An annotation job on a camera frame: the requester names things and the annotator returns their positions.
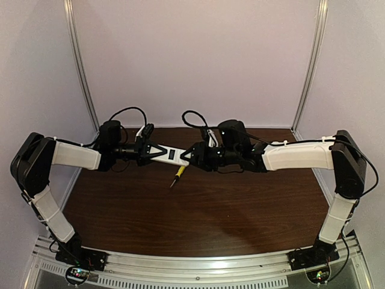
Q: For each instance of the aluminium corner post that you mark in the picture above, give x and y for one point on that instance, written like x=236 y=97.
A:
x=318 y=37
x=80 y=69

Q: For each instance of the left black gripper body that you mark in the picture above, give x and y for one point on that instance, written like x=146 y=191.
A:
x=142 y=151

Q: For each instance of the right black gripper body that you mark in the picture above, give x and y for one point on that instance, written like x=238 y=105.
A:
x=201 y=155

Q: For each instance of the right circuit board with leds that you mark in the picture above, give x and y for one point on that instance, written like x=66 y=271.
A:
x=319 y=276

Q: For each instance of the right aluminium corner post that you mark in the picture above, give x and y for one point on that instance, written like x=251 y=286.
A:
x=318 y=37

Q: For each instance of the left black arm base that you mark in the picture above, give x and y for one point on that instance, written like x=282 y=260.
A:
x=72 y=253

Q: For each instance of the aluminium front rail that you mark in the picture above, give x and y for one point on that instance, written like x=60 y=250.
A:
x=123 y=270

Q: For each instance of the left circuit board with leds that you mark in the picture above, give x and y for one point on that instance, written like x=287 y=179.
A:
x=76 y=276

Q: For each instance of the yellow handled screwdriver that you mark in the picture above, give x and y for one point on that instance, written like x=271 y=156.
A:
x=178 y=175

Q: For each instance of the white remote control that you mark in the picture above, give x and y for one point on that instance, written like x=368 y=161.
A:
x=172 y=157

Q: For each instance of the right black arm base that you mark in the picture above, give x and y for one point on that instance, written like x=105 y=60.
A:
x=319 y=254

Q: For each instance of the circuit board with leds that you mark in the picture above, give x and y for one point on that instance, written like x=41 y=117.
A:
x=319 y=276
x=76 y=276

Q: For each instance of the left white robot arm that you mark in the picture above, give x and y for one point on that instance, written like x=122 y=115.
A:
x=31 y=167

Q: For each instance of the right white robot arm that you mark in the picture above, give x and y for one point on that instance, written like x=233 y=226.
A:
x=338 y=153

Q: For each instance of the left aluminium corner post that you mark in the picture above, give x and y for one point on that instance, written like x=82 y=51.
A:
x=80 y=69

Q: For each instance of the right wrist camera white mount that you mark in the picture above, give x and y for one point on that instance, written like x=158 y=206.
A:
x=211 y=138

